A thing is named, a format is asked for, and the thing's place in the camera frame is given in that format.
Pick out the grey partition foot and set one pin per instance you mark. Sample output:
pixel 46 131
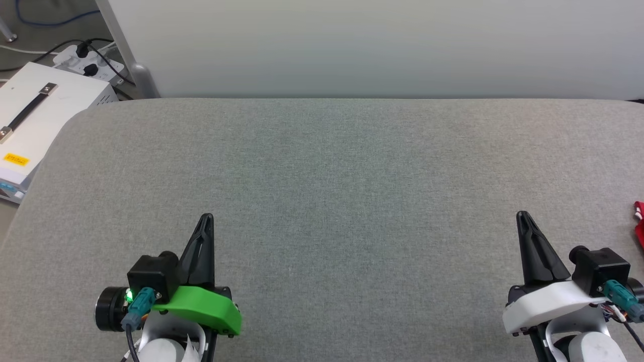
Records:
pixel 145 80

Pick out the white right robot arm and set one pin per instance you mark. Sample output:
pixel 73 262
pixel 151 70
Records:
pixel 593 349

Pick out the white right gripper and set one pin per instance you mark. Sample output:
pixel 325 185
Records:
pixel 543 301

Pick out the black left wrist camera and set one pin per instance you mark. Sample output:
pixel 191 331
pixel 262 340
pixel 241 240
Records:
pixel 151 274

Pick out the white partition panel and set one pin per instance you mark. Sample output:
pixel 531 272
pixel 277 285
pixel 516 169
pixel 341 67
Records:
pixel 352 45

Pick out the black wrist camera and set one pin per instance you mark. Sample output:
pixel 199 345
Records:
pixel 151 274
pixel 601 266

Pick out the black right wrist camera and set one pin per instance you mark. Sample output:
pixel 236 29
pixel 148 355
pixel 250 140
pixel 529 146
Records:
pixel 601 266

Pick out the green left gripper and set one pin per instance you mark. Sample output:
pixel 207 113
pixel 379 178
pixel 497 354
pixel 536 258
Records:
pixel 206 306

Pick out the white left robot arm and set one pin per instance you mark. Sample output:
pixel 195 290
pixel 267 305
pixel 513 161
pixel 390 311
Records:
pixel 163 349

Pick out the red and white shirt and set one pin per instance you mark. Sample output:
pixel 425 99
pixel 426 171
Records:
pixel 640 226

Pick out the metal stand leg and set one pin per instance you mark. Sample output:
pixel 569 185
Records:
pixel 7 32

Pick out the white power strip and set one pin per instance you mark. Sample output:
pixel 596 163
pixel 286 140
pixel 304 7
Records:
pixel 98 63

